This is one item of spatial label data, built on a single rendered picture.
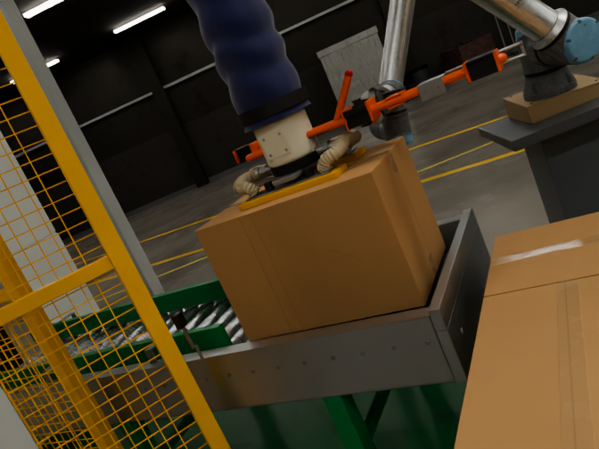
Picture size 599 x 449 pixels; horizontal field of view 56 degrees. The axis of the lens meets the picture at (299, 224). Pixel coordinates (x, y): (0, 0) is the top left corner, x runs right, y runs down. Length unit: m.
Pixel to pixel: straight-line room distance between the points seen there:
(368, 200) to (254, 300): 0.51
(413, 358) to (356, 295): 0.25
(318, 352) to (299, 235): 0.33
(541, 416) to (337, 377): 0.66
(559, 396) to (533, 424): 0.08
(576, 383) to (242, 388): 0.98
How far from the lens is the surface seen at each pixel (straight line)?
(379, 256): 1.52
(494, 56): 1.50
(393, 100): 1.57
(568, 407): 1.10
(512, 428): 1.08
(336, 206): 1.50
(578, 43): 2.14
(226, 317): 2.18
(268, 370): 1.67
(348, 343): 1.51
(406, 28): 2.05
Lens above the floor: 1.21
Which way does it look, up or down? 12 degrees down
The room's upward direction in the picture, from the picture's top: 24 degrees counter-clockwise
